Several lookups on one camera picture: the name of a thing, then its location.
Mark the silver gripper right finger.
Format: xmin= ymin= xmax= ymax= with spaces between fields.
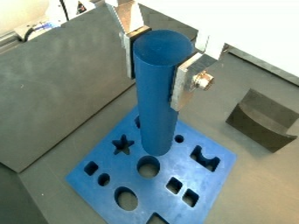
xmin=172 ymin=52 xmax=217 ymax=111

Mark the blue round cylinder peg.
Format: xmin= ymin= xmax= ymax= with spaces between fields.
xmin=134 ymin=30 xmax=193 ymax=156

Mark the dark grey curved block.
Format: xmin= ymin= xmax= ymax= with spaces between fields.
xmin=226 ymin=88 xmax=299 ymax=153

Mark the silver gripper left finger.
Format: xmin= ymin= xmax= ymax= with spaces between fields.
xmin=106 ymin=0 xmax=151 ymax=79

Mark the blue shape sorter board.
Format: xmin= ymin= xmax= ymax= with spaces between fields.
xmin=66 ymin=109 xmax=237 ymax=224

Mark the grey raised metal plate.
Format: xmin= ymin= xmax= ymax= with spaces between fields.
xmin=0 ymin=4 xmax=200 ymax=173

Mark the black cable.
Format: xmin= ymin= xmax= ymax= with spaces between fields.
xmin=23 ymin=25 xmax=45 ymax=42

